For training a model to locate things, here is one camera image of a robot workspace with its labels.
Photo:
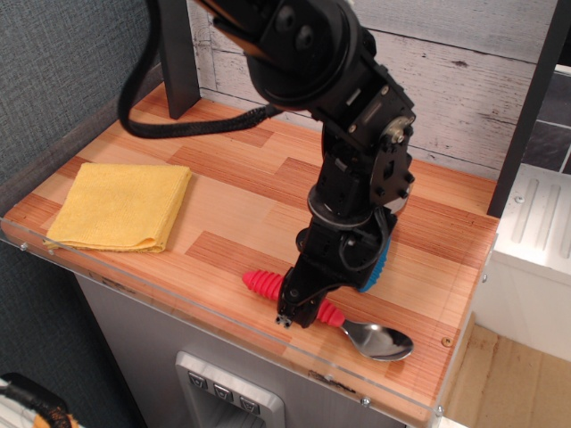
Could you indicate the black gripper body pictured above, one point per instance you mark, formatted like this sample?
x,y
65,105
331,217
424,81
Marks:
x,y
347,255

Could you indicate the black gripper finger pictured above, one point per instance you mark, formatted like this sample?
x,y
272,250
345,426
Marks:
x,y
301,293

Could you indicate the red handled metal spoon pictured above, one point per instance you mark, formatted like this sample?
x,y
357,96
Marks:
x,y
371,340

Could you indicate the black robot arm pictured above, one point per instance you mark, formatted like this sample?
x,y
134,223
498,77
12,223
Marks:
x,y
315,56

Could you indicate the clear acrylic table edge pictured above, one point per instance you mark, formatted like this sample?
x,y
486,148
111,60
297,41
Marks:
x,y
162,322

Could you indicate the silver control panel with buttons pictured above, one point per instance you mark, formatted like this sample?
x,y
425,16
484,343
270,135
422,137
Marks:
x,y
217,398

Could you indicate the white toy sink unit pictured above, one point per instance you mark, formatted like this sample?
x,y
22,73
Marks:
x,y
524,293

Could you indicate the yellow folded cloth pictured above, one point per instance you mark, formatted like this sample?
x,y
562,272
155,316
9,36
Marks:
x,y
116,207

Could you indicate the blue handled metal fork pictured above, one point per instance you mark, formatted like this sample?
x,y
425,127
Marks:
x,y
379,267

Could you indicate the dark left shelf post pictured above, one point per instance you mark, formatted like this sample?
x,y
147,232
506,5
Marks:
x,y
177,57

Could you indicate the dark shelf post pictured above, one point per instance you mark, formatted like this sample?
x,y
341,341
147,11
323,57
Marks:
x,y
547,61
177,57

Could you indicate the dark right shelf post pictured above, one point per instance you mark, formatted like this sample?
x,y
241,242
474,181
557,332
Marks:
x,y
547,61

